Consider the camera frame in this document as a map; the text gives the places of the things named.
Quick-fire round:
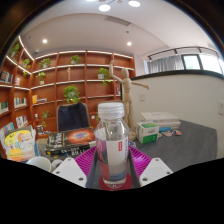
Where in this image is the branched round ceiling lamp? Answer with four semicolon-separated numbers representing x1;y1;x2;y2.
86;0;142;13

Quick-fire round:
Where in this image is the grey curtain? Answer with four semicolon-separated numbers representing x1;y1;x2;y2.
147;54;185;74

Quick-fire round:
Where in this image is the black track light rail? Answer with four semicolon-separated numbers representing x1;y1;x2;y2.
147;45;221;62

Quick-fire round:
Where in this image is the yellow striped white mug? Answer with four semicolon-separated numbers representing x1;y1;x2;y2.
25;155;53;173

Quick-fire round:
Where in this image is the stack of white boxes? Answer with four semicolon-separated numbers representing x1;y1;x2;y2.
140;111;183;133

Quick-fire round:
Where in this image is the dark blue office chair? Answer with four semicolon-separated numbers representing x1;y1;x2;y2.
55;102;92;133

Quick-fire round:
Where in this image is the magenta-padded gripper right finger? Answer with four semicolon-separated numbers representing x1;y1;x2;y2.
128;144;174;188

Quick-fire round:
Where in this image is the green white small box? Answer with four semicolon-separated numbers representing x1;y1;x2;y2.
135;121;160;145

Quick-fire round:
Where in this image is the brown wooden shelf unit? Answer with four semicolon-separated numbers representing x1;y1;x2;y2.
0;34;137;158

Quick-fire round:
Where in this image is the stack of colourful books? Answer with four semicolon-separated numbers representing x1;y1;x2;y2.
3;124;40;163

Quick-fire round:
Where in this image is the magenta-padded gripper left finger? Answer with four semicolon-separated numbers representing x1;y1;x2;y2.
52;146;101;190

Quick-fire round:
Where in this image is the black book with orange print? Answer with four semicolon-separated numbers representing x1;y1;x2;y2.
44;127;98;156

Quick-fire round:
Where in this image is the clear plastic water bottle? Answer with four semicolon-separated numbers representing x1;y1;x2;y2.
94;101;130;190

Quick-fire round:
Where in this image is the window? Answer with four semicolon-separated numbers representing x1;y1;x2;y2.
181;53;224;75

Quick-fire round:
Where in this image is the wooden artist mannequin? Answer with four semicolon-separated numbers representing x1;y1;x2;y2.
109;59;151;142

